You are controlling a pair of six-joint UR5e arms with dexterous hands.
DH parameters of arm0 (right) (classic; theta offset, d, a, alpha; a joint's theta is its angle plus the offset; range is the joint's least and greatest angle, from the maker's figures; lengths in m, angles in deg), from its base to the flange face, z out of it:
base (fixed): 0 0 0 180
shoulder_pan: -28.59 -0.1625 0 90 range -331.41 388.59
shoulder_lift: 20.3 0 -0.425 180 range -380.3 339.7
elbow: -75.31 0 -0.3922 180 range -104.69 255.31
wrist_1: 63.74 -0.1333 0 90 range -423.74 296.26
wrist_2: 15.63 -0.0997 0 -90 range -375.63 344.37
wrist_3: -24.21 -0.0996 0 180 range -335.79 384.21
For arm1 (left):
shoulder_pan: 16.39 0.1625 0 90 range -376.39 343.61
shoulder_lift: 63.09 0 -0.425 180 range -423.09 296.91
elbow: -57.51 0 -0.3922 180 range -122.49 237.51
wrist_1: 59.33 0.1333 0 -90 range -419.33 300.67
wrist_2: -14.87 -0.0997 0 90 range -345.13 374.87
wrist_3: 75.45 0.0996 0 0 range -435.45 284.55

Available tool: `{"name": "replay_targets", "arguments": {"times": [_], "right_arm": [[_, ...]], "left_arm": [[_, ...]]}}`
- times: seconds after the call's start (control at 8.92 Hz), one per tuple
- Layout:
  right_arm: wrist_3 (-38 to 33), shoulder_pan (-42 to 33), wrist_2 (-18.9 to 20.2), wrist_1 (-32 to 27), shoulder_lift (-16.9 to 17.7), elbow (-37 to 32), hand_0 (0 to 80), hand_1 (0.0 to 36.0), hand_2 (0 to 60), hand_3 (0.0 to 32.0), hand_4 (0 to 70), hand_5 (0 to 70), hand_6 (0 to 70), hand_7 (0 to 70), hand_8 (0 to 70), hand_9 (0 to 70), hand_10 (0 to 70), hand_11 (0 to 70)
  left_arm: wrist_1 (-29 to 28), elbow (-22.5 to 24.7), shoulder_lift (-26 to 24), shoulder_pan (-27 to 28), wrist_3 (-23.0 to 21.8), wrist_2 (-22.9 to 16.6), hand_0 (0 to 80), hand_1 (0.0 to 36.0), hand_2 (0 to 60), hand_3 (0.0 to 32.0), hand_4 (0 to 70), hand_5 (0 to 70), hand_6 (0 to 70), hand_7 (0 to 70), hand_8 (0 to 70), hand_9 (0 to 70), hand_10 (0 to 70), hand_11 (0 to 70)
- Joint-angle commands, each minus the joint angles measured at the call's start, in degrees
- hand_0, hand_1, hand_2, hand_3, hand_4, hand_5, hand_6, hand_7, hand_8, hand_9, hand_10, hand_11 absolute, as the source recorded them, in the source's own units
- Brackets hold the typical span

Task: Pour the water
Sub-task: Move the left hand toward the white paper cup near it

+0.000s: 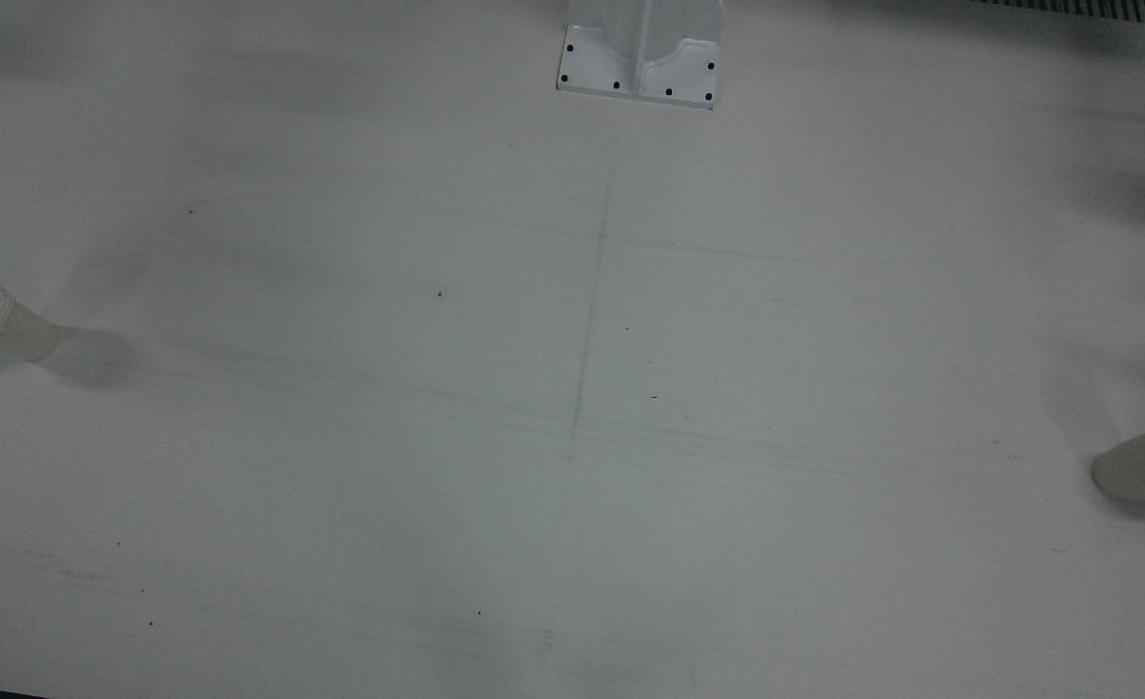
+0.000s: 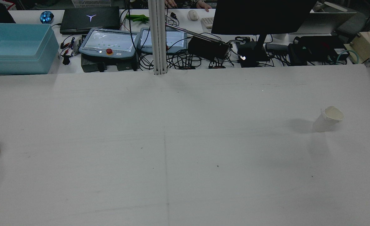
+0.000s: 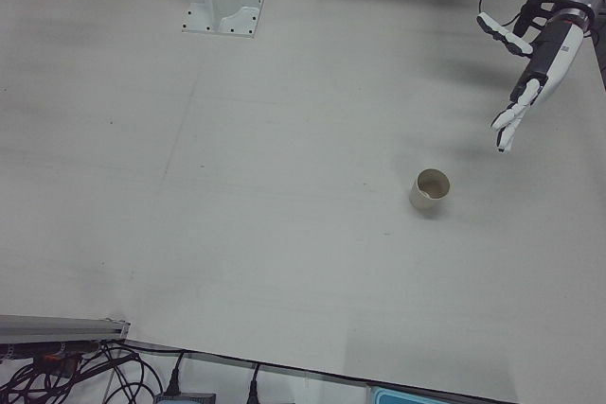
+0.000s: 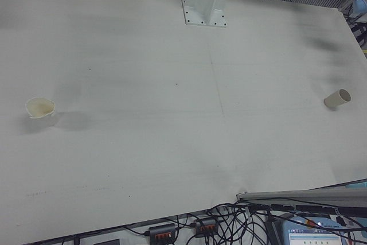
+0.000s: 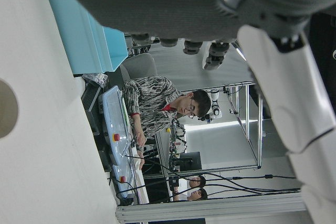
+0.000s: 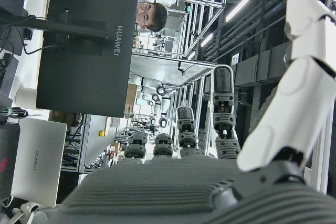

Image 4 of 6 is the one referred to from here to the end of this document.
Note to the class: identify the white paper cup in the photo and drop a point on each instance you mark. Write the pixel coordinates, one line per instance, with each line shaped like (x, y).
(40, 113)

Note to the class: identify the small beige paper cup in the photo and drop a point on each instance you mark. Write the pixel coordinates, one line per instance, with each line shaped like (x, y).
(335, 100)

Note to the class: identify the teach pendant with red button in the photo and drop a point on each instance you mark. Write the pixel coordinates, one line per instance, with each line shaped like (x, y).
(321, 235)

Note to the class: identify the light blue plastic bin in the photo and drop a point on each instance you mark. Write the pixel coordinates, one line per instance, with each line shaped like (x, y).
(358, 184)

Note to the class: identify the silver aluminium profile post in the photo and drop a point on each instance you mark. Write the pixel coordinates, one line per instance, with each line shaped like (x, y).
(301, 197)

